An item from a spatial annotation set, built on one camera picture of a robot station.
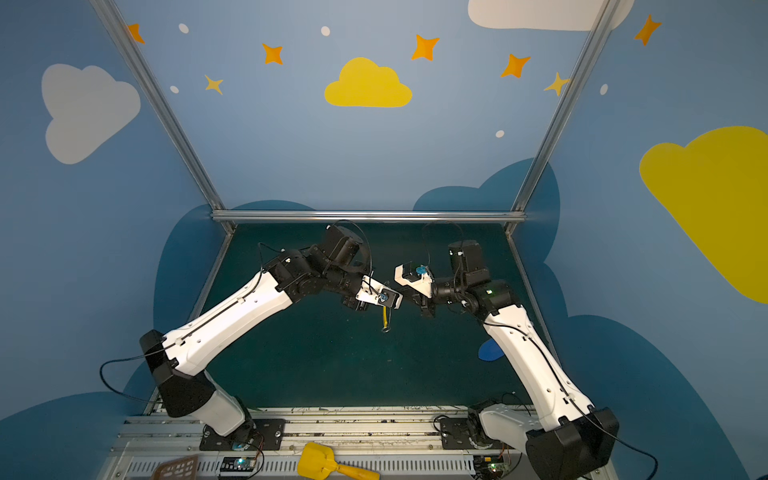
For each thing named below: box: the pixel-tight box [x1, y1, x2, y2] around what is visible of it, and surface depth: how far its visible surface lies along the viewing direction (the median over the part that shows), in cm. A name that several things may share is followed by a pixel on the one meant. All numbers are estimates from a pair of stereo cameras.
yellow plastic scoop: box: [298, 442, 381, 480], surface depth 71 cm
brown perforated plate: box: [152, 454, 199, 480], surface depth 71 cm
